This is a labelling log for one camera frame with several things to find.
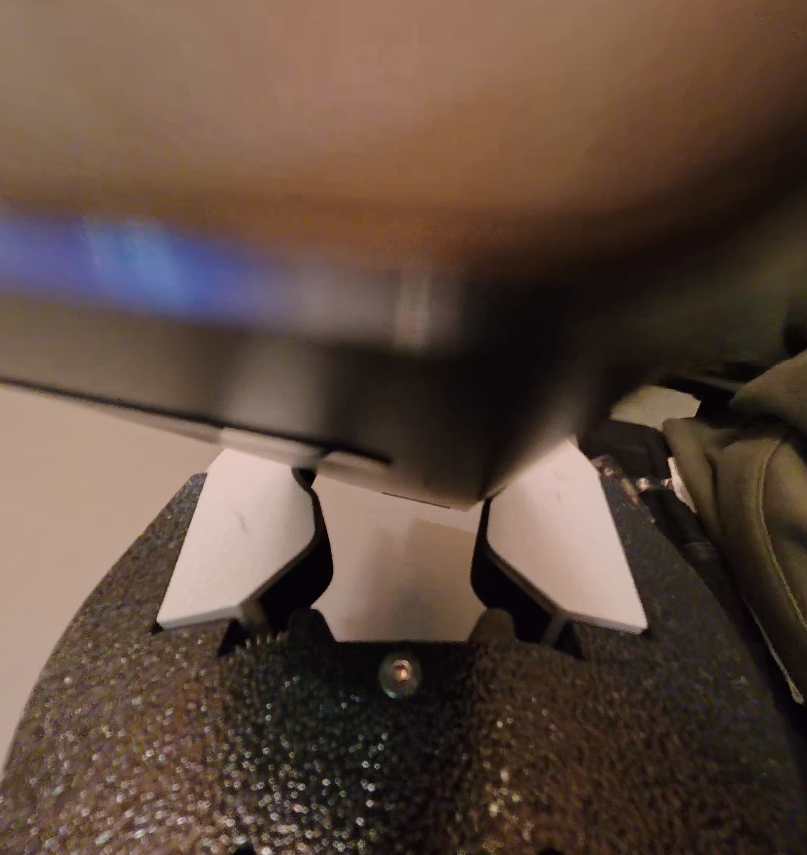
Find dark olive jacket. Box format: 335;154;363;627
664;337;807;722

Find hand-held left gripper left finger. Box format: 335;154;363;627
156;448;335;633

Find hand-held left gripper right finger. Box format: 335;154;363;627
471;441;649;643

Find black USB hub blue ports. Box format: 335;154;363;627
0;200;652;512

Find grey desk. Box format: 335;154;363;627
0;377;485;802

